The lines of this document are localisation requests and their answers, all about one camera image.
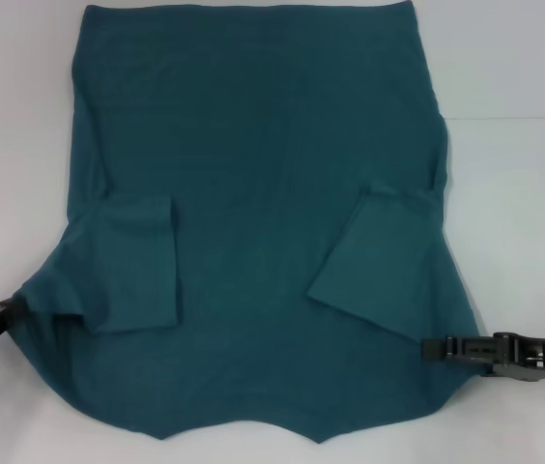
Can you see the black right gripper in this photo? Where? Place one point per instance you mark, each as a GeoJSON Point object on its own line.
{"type": "Point", "coordinates": [533, 357]}

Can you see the teal blue shirt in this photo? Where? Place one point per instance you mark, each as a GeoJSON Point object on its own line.
{"type": "Point", "coordinates": [263, 193]}

